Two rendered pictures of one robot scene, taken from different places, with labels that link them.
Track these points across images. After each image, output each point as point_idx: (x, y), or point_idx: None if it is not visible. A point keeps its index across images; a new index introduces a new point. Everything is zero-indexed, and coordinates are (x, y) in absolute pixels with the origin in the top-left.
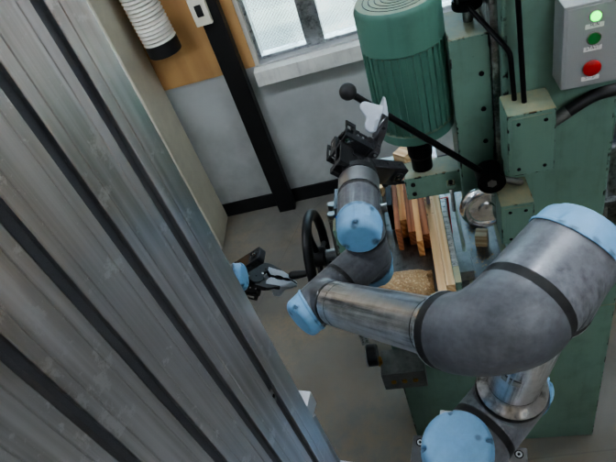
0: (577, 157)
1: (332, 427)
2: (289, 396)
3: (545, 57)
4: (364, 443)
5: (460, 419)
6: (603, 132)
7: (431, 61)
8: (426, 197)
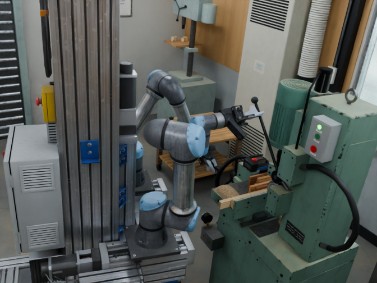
0: (313, 199)
1: (193, 265)
2: (114, 102)
3: None
4: (193, 280)
5: (162, 196)
6: (324, 195)
7: (289, 114)
8: None
